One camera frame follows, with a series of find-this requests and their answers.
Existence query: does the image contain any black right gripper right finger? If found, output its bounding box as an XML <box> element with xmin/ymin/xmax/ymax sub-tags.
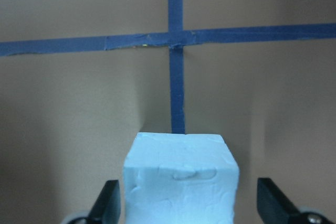
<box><xmin>257</xmin><ymin>178</ymin><xmax>308</xmax><ymax>224</ymax></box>

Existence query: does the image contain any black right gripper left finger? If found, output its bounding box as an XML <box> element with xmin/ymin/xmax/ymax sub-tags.
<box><xmin>88</xmin><ymin>180</ymin><xmax>121</xmax><ymax>224</ymax></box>

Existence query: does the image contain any light blue foam block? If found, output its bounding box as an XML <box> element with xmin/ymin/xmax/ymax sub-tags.
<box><xmin>123</xmin><ymin>132</ymin><xmax>239</xmax><ymax>223</ymax></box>

